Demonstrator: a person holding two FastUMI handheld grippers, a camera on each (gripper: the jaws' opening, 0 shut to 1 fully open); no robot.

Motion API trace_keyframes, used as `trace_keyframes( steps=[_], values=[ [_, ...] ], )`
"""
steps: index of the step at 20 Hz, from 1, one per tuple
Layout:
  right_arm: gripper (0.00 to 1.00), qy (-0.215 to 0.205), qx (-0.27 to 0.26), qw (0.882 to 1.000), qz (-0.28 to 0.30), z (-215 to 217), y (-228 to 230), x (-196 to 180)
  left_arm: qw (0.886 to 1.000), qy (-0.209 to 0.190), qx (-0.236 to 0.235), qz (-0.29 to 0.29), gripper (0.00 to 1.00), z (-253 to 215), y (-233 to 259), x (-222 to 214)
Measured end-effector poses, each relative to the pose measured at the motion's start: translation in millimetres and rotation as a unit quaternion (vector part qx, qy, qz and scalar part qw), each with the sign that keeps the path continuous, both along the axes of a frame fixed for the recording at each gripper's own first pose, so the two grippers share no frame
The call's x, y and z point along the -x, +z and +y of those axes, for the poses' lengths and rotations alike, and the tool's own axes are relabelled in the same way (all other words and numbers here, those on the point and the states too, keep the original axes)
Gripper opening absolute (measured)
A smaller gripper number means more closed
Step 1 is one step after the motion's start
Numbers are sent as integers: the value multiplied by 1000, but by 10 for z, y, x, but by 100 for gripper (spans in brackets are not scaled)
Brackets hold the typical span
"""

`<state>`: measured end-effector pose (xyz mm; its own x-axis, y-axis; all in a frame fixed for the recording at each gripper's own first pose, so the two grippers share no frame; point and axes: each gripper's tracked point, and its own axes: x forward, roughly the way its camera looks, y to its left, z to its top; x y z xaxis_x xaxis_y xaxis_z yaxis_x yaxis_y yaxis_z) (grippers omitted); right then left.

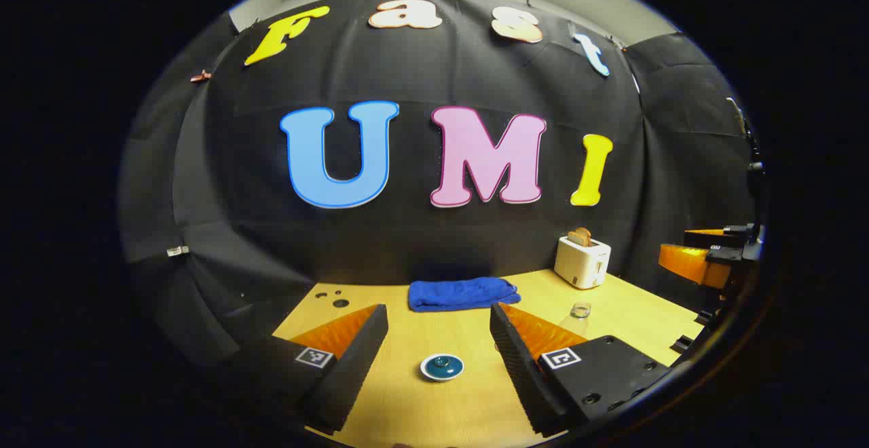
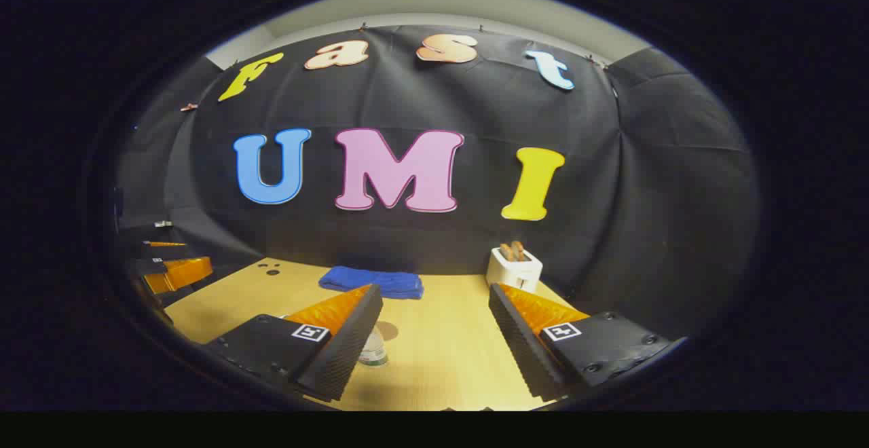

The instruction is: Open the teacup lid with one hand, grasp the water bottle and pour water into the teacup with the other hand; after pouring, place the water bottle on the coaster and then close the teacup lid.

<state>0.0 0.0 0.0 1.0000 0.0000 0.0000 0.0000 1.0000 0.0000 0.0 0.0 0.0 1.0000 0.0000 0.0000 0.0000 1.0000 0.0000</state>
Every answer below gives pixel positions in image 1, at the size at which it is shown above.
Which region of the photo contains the white teacup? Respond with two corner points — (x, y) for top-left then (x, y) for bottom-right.
(420, 354), (465, 382)

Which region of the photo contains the clear plastic water bottle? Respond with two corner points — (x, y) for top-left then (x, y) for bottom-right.
(560, 302), (593, 340)

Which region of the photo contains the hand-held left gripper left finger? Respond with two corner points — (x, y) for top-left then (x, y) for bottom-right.
(231, 303), (389, 435)

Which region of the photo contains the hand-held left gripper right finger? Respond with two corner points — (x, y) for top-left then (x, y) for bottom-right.
(489, 302), (674, 437)

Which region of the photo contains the blue folded towel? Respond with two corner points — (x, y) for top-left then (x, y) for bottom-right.
(408, 276), (522, 313)

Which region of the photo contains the white toaster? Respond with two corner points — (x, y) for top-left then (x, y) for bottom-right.
(554, 234), (612, 291)

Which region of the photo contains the black backdrop cloth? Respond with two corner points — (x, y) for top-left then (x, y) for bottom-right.
(119, 0), (764, 367)

